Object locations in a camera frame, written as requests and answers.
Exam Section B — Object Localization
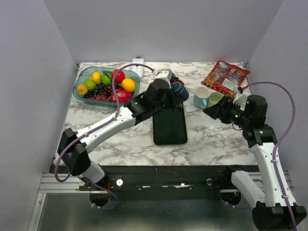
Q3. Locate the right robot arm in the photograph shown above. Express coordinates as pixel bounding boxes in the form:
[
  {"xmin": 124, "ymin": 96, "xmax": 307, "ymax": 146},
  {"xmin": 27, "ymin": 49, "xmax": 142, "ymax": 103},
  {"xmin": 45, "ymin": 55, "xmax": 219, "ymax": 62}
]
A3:
[{"xmin": 203, "ymin": 95, "xmax": 307, "ymax": 231}]

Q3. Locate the dark blue gold-rimmed cup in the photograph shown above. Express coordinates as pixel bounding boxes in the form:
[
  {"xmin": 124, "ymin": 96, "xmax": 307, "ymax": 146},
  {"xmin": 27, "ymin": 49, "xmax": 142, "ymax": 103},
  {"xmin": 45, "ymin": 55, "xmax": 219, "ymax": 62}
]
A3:
[{"xmin": 172, "ymin": 82, "xmax": 189, "ymax": 102}]

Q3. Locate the red dragon fruit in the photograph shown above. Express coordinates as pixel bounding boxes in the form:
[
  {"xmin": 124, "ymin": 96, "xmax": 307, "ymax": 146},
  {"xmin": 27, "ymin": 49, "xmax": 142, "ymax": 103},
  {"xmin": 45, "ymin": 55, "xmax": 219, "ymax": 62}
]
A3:
[{"xmin": 106, "ymin": 90, "xmax": 133, "ymax": 103}]

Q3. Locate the red apple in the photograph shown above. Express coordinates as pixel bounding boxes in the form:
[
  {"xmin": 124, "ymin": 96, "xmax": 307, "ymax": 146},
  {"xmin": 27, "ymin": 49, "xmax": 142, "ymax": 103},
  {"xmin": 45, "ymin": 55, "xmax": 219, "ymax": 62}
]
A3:
[{"xmin": 112, "ymin": 69, "xmax": 126, "ymax": 84}]

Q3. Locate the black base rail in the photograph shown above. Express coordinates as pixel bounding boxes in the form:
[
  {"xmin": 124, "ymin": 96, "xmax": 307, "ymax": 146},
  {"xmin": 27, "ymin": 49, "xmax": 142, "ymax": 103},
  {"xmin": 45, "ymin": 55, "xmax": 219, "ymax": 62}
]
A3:
[{"xmin": 81, "ymin": 165, "xmax": 264, "ymax": 202}]

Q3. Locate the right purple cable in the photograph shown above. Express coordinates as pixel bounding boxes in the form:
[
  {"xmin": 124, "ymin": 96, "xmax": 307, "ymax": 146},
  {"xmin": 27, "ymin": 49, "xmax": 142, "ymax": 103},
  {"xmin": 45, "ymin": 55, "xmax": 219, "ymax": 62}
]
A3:
[{"xmin": 238, "ymin": 81, "xmax": 299, "ymax": 231}]

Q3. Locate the light green ceramic mug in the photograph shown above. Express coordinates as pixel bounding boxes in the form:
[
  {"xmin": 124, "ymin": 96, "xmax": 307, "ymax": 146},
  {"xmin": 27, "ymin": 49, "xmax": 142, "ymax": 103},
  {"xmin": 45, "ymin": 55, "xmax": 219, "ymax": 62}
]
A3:
[{"xmin": 207, "ymin": 92, "xmax": 224, "ymax": 108}]

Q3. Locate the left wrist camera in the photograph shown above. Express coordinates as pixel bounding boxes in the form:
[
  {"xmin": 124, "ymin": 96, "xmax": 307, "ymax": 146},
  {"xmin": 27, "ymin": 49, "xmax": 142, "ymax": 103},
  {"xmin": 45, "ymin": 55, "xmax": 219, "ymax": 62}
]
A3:
[{"xmin": 153, "ymin": 69, "xmax": 174, "ymax": 85}]

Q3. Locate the teal plastic fruit basket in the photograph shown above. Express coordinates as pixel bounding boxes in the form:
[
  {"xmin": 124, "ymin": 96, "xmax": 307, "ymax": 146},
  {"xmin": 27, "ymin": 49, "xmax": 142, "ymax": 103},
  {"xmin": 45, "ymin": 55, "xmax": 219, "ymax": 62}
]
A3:
[{"xmin": 73, "ymin": 66, "xmax": 140, "ymax": 107}]

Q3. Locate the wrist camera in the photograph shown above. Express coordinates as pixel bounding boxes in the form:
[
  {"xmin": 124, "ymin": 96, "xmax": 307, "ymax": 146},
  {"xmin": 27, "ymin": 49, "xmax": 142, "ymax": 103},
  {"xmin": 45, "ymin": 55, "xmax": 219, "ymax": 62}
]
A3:
[
  {"xmin": 153, "ymin": 69, "xmax": 174, "ymax": 85},
  {"xmin": 233, "ymin": 93, "xmax": 248, "ymax": 105}
]

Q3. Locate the loose red grape bunch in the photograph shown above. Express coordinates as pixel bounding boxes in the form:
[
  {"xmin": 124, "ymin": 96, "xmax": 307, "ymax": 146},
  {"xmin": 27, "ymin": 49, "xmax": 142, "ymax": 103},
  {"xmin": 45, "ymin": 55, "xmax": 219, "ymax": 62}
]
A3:
[{"xmin": 170, "ymin": 76, "xmax": 184, "ymax": 85}]

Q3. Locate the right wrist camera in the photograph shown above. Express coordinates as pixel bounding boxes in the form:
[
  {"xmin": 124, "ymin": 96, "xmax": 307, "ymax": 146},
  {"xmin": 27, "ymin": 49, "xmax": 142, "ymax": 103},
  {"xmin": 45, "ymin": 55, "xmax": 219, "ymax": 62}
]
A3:
[{"xmin": 233, "ymin": 93, "xmax": 248, "ymax": 105}]

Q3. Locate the light blue hexagonal mug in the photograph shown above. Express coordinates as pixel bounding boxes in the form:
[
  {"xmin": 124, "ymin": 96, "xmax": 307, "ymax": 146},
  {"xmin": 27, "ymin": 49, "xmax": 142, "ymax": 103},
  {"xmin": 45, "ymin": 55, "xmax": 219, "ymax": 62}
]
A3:
[{"xmin": 193, "ymin": 86, "xmax": 210, "ymax": 109}]

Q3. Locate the orange fruit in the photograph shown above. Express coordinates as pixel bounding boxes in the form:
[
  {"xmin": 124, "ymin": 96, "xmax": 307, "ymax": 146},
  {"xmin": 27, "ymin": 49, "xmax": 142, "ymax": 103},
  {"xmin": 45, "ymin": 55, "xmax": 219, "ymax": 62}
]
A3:
[
  {"xmin": 77, "ymin": 84, "xmax": 88, "ymax": 96},
  {"xmin": 121, "ymin": 78, "xmax": 136, "ymax": 92}
]

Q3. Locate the dark grape bunch in basket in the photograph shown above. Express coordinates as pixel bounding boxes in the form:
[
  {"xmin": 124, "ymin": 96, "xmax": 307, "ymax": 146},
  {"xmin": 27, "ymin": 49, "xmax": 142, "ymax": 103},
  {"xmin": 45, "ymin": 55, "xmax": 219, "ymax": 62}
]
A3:
[{"xmin": 82, "ymin": 85, "xmax": 113, "ymax": 102}]

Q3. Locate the red snack packet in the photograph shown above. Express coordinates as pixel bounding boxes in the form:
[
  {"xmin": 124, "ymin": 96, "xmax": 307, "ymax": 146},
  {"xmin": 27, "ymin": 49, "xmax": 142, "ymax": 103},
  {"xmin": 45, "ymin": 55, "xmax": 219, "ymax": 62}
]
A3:
[{"xmin": 201, "ymin": 61, "xmax": 250, "ymax": 99}]

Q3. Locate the green lime with zigzag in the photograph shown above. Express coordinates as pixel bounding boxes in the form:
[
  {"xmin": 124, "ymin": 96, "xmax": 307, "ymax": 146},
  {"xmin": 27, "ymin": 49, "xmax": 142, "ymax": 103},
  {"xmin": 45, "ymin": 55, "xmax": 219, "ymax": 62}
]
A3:
[{"xmin": 101, "ymin": 73, "xmax": 112, "ymax": 86}]

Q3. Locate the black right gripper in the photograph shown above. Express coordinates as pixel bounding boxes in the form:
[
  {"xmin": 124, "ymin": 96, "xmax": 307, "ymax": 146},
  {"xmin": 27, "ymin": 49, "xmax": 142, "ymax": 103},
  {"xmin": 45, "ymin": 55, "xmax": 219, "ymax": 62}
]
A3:
[{"xmin": 203, "ymin": 95, "xmax": 251, "ymax": 127}]

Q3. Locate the black rectangular tray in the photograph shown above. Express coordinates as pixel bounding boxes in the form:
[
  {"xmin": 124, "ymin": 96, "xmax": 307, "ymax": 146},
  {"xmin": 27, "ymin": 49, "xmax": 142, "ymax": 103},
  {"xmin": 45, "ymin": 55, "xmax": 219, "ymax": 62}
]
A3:
[{"xmin": 153, "ymin": 103, "xmax": 188, "ymax": 146}]

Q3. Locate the yellow lemon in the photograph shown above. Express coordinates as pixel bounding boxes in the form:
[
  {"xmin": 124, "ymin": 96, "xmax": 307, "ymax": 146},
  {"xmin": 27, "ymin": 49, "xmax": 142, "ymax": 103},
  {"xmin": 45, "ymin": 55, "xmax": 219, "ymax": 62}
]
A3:
[{"xmin": 90, "ymin": 72, "xmax": 102, "ymax": 85}]

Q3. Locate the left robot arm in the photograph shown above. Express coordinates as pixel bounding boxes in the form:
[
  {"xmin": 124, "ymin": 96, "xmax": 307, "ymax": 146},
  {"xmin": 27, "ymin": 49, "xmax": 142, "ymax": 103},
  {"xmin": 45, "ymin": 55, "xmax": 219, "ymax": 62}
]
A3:
[{"xmin": 58, "ymin": 78, "xmax": 189, "ymax": 190}]

